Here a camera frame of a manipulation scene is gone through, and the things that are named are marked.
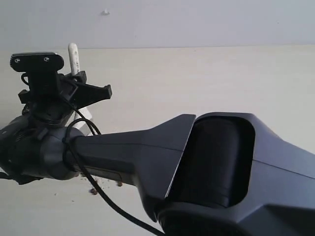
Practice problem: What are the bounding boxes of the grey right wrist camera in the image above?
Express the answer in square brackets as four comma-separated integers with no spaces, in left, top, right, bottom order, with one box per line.
[10,52,64,72]

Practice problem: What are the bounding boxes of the brown beans and crumbs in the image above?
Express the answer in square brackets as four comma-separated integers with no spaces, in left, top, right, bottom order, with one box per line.
[88,177,123,195]

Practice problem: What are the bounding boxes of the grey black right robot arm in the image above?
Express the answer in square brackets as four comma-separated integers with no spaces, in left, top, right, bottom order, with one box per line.
[0,72,315,236]

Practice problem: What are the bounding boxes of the white paint brush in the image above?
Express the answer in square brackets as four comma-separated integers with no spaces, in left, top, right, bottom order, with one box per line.
[68,43,93,136]

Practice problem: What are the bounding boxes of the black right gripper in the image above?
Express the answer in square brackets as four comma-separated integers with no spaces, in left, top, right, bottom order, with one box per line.
[18,71,112,127]

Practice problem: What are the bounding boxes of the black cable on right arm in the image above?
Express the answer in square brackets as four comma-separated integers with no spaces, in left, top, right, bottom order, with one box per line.
[21,73,165,236]

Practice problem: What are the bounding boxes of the white lump on wall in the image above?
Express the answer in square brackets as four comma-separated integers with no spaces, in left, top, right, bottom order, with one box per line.
[100,9,110,16]

